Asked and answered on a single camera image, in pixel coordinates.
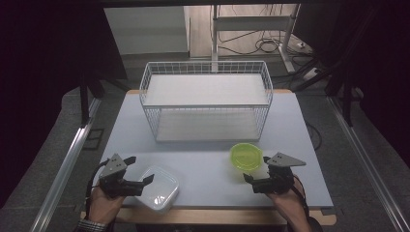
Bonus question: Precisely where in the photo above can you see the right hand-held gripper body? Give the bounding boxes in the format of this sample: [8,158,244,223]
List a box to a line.
[252,152,307,195]

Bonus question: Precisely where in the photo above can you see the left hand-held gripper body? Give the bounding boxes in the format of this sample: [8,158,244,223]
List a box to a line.
[98,153,144,198]

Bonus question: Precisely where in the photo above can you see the clear plastic lidded container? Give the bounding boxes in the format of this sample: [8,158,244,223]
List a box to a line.
[134,164,181,215]

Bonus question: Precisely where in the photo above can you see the green plastic bowl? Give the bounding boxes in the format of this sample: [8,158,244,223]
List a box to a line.
[228,142,264,173]

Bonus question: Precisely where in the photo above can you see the white wire shelf rack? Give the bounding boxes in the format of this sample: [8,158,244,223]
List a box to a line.
[138,60,275,144]

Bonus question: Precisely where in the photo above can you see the person's right hand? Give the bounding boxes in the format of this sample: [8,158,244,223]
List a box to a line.
[266,174,307,221]

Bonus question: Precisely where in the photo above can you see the person's left hand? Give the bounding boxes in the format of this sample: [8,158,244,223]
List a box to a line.
[87,184,126,225]

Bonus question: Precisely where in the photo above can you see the black stand leg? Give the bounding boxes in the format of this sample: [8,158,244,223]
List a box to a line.
[324,72,356,128]
[78,75,106,129]

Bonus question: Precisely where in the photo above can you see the dark curtain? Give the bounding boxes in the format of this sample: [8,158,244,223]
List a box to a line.
[292,0,410,162]
[0,0,128,209]

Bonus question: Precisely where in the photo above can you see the white panel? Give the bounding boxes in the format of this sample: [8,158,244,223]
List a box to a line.
[103,6,190,56]

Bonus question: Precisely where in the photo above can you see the left hand-held gripper black cable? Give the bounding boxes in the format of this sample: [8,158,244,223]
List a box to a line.
[84,159,110,223]

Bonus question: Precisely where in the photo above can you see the hand-held gripper black cable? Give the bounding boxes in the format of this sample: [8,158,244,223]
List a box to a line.
[84,159,110,223]
[291,174,311,223]

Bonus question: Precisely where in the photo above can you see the right hand-held gripper black cable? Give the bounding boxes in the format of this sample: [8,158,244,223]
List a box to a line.
[291,174,311,223]

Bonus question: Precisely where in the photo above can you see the aluminium floor rail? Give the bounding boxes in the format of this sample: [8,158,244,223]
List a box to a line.
[326,96,410,232]
[29,97,103,232]

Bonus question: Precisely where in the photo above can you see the thin black cable beside table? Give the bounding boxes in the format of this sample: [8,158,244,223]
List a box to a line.
[305,121,323,152]

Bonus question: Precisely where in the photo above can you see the black floor cables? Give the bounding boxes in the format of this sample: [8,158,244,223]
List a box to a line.
[218,29,293,56]

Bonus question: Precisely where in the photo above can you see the white metal desk frame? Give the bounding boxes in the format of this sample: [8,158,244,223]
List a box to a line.
[210,3,302,74]

